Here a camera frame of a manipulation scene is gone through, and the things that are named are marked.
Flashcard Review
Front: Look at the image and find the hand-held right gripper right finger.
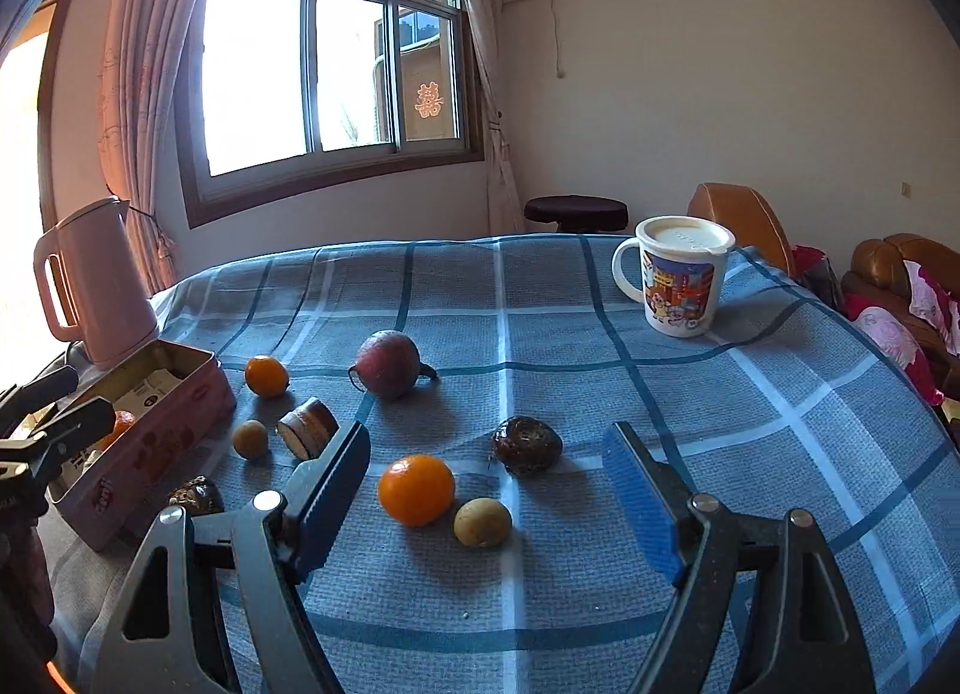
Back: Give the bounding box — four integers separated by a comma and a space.
602, 421, 878, 694

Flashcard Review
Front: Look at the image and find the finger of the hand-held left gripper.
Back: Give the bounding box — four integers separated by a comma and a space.
0, 397, 117, 474
0, 364, 80, 432

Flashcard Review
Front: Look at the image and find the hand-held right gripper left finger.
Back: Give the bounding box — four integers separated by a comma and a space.
90, 420, 372, 694

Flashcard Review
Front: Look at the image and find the large orange mandarin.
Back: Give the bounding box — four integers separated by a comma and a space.
377, 454, 456, 528

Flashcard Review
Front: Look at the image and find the pink tin box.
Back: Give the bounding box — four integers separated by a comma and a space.
46, 341, 238, 552

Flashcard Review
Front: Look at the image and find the small yellow longan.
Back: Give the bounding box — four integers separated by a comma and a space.
232, 419, 269, 460

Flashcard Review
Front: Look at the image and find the large dark water chestnut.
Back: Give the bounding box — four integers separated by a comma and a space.
491, 415, 563, 479

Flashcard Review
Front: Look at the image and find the small dark water chestnut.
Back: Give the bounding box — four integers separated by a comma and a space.
166, 475, 225, 517

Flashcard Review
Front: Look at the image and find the yellow-brown round fruit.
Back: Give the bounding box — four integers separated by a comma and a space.
453, 497, 513, 549

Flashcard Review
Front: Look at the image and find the printed paper sheet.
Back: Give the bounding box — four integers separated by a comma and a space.
64, 356, 192, 485

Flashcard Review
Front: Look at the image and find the pink electric kettle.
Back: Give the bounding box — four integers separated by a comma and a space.
34, 197, 160, 371

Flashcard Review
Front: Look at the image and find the small orange kumquat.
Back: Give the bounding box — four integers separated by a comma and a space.
244, 355, 290, 399

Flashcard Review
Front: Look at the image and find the red passion fruit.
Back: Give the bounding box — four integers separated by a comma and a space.
349, 330, 440, 401

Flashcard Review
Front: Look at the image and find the blue plaid blanket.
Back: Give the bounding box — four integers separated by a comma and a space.
45, 232, 960, 694

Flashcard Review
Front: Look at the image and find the white printed mug with lid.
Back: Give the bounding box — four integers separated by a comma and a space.
611, 215, 737, 339

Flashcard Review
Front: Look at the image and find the dark round stool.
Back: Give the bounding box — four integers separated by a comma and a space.
523, 196, 629, 236

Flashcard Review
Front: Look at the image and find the brown leather chair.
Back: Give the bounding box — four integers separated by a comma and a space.
687, 182, 796, 279

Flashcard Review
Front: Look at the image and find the pink cloth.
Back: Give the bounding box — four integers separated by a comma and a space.
847, 304, 942, 406

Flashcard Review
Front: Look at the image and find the pink curtain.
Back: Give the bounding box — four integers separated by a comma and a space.
97, 0, 226, 297

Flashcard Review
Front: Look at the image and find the brown leather sofa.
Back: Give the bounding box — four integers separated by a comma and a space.
840, 234, 960, 395

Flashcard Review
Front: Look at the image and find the pink floral pillow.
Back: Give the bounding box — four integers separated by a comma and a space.
904, 260, 960, 357

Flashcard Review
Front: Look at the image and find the white patterned curtain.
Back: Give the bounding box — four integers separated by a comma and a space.
439, 0, 526, 237

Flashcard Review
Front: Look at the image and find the brown framed window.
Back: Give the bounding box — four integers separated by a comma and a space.
176, 0, 488, 228

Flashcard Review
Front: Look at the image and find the air conditioner cable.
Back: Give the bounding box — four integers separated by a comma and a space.
551, 0, 569, 80

